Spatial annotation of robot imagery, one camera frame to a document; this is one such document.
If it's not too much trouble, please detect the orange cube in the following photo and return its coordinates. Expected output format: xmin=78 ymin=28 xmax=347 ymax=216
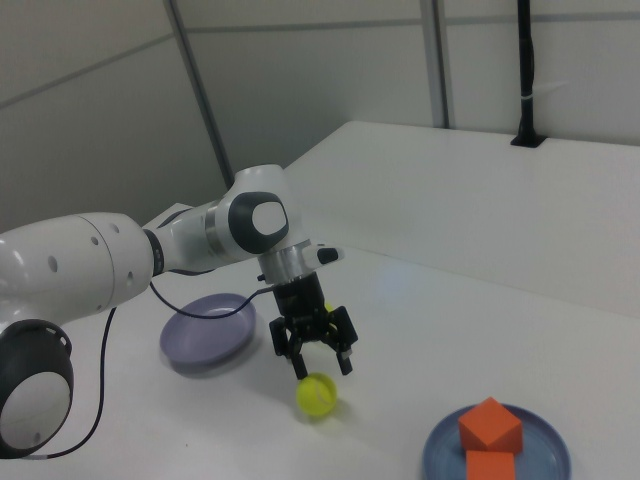
xmin=458 ymin=396 xmax=525 ymax=454
xmin=464 ymin=449 xmax=517 ymax=480

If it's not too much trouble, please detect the purple plate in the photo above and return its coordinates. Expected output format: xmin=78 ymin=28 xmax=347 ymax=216
xmin=159 ymin=293 xmax=258 ymax=369

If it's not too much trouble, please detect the black camera pole with clamp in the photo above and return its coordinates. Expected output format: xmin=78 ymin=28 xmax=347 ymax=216
xmin=509 ymin=0 xmax=547 ymax=149

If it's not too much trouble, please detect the blue plate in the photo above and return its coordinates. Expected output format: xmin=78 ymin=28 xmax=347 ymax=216
xmin=422 ymin=402 xmax=572 ymax=480

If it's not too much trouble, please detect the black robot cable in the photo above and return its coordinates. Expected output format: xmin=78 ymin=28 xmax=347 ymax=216
xmin=24 ymin=267 xmax=276 ymax=460

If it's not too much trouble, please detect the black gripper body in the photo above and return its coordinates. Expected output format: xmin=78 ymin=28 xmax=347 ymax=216
xmin=272 ymin=274 xmax=329 ymax=326

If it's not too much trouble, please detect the grey partition post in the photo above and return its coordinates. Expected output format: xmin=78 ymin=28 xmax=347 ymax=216
xmin=429 ymin=0 xmax=457 ymax=129

